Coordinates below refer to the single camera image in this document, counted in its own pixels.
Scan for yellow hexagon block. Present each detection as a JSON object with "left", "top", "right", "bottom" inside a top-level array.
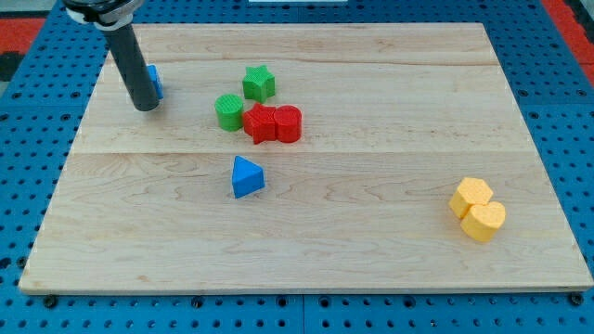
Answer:
[{"left": 448, "top": 177, "right": 494, "bottom": 219}]

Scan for green star block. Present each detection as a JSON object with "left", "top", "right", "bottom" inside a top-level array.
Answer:
[{"left": 242, "top": 65, "right": 276, "bottom": 103}]

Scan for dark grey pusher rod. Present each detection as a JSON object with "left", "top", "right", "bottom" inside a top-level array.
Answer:
[{"left": 103, "top": 24, "right": 160, "bottom": 111}]

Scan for blue cube block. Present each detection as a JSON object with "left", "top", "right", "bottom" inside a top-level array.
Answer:
[{"left": 147, "top": 64, "right": 163, "bottom": 99}]

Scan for yellow heart block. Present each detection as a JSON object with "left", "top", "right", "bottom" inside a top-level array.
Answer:
[{"left": 460, "top": 201, "right": 507, "bottom": 242}]

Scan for green cylinder block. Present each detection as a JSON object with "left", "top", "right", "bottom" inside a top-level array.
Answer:
[{"left": 214, "top": 94, "right": 243, "bottom": 132}]

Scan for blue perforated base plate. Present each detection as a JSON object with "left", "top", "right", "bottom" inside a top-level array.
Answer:
[{"left": 1, "top": 0, "right": 593, "bottom": 333}]

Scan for wooden board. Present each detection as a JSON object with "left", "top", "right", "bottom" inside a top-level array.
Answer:
[{"left": 19, "top": 23, "right": 593, "bottom": 295}]

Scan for blue triangle block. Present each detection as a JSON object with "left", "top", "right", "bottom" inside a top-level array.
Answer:
[{"left": 231, "top": 156, "right": 265, "bottom": 199}]

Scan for red cylinder block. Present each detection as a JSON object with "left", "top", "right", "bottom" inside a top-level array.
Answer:
[{"left": 274, "top": 105, "right": 303, "bottom": 143}]

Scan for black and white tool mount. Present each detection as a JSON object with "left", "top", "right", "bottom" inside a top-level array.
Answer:
[{"left": 62, "top": 0, "right": 145, "bottom": 31}]

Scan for red star block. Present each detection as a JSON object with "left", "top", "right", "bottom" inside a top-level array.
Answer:
[{"left": 242, "top": 102, "right": 277, "bottom": 145}]

